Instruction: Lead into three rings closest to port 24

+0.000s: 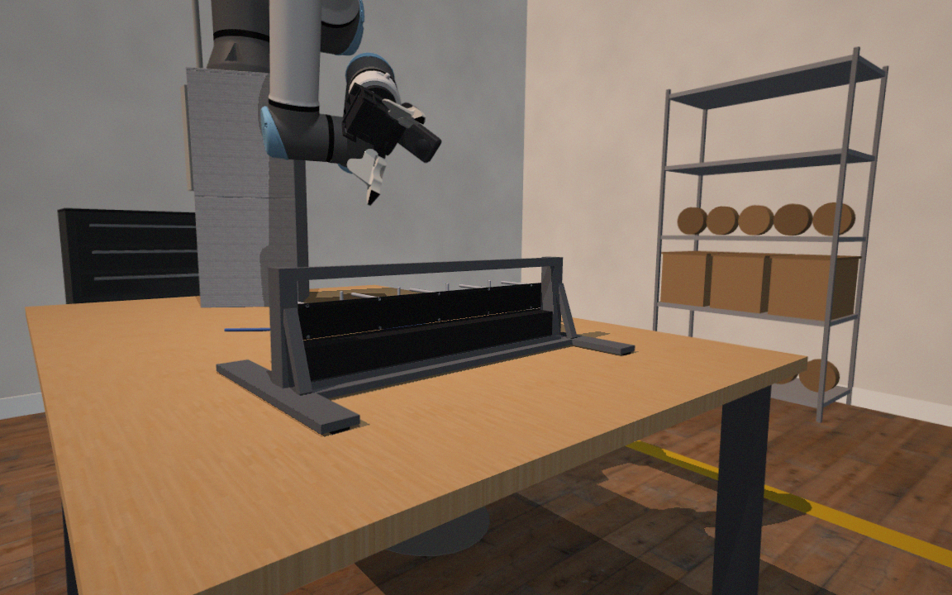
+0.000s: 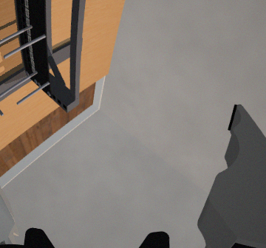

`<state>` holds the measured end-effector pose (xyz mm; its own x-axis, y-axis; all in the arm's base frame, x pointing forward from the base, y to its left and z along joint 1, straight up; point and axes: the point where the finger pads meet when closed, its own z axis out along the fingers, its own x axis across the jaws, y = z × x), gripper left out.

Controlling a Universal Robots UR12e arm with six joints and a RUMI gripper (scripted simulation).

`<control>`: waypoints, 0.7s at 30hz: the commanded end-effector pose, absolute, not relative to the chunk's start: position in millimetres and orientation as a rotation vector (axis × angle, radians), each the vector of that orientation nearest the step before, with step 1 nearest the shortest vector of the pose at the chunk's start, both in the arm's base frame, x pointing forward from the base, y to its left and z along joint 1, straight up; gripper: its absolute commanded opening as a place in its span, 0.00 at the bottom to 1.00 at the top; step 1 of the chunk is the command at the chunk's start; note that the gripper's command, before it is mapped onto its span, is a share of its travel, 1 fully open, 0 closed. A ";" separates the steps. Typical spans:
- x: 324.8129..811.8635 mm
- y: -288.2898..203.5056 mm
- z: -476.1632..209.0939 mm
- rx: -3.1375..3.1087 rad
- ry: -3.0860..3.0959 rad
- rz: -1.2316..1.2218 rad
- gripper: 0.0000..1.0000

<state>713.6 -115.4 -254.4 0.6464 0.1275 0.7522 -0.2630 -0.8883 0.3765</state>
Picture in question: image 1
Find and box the grey metal rack with black port panel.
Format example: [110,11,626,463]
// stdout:
[216,256,635,435]

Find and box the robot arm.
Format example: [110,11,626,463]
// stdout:
[207,0,441,174]

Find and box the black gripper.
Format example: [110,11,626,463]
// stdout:
[341,82,426,206]

